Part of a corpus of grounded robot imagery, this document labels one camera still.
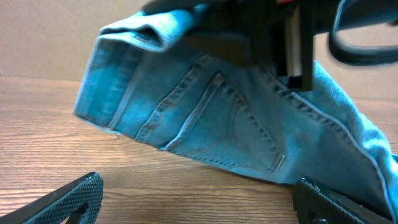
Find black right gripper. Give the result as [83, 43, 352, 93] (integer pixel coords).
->
[142, 0, 338, 91]

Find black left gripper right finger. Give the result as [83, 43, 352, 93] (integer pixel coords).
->
[292, 177, 392, 224]

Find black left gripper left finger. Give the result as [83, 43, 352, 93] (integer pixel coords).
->
[1, 172, 104, 224]

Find light blue denim jeans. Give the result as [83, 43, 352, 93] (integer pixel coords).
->
[74, 6, 397, 219]

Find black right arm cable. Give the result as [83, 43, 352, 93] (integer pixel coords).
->
[328, 0, 398, 67]

